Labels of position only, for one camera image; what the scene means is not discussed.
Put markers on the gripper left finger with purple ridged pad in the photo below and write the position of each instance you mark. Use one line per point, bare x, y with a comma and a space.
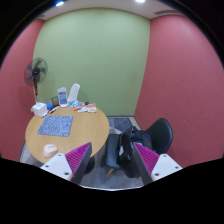
70, 166

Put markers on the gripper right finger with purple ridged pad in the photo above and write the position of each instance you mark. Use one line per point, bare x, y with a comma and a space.
153, 166

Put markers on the white computer mouse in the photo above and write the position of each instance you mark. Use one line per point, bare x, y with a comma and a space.
49, 150

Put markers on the blue patterned mouse pad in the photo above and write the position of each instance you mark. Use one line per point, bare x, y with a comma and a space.
56, 126

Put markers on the black backpack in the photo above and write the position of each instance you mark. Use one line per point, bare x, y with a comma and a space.
125, 159

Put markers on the black chair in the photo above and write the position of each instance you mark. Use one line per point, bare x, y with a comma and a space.
161, 134

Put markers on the dark blue chair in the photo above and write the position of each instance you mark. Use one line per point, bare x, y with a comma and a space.
112, 150

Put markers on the colourful snack packets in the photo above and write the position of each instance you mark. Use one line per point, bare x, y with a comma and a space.
83, 106

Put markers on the blue object near tissue box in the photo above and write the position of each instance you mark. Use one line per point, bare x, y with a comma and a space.
49, 106

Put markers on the white tissue box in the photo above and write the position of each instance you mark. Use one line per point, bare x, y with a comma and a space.
39, 109

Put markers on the dark glass cup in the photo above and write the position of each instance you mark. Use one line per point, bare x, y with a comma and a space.
55, 101

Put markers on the white plastic chair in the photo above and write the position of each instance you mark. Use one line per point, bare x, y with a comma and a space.
73, 94

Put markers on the white blue packaged bag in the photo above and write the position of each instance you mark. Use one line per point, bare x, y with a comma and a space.
62, 97

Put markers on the standing pedestal fan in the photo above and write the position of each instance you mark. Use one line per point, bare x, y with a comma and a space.
35, 73

